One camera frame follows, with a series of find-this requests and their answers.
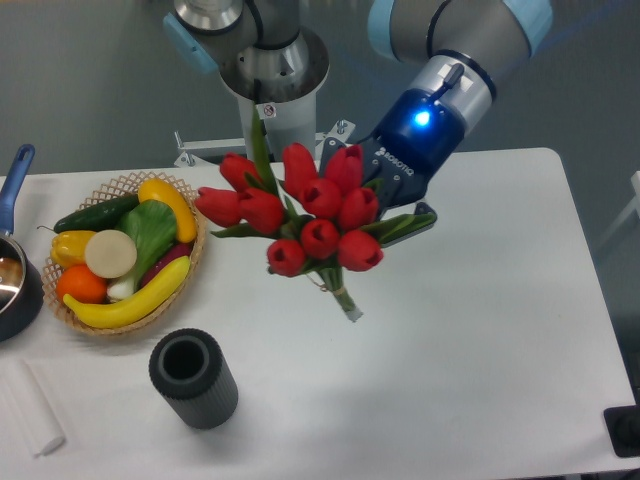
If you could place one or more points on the green cucumber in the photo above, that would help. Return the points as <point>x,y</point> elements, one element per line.
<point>98,217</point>

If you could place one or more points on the yellow squash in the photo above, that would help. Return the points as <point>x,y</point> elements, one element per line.
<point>164,192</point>

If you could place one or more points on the yellow banana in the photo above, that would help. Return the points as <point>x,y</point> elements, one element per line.
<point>130,300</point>

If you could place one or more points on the dark grey ribbed vase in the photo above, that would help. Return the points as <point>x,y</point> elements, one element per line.
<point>188,369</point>

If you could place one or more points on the blue handled saucepan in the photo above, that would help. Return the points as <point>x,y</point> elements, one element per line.
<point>21,286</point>

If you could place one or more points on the black device at table edge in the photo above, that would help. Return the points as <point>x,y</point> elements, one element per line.
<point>623,428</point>

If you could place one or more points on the purple eggplant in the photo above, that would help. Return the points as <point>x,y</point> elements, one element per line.
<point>176,251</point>

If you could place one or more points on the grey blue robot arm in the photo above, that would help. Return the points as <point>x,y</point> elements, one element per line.
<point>274,66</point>

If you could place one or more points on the white metal base bracket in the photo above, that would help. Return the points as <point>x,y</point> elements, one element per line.
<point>198,153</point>

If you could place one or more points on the red tulip bouquet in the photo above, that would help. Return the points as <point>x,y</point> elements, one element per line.
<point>322,224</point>

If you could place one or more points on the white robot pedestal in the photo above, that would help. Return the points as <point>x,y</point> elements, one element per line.
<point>285,123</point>

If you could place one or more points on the green leafy cabbage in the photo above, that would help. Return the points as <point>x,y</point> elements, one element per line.
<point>152,226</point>

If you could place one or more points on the white rolled cloth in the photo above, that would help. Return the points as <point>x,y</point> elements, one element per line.
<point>36,418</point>

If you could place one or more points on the yellow bell pepper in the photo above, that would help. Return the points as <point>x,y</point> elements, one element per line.
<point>68,248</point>

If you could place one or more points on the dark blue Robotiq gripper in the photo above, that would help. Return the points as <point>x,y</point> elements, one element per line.
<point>429,120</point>

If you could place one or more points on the white chair part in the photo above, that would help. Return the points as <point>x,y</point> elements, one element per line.
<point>623,224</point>

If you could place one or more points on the beige round disc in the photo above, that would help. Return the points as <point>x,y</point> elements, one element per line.
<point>110,254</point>

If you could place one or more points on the orange fruit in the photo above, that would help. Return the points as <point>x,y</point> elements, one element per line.
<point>82,284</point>

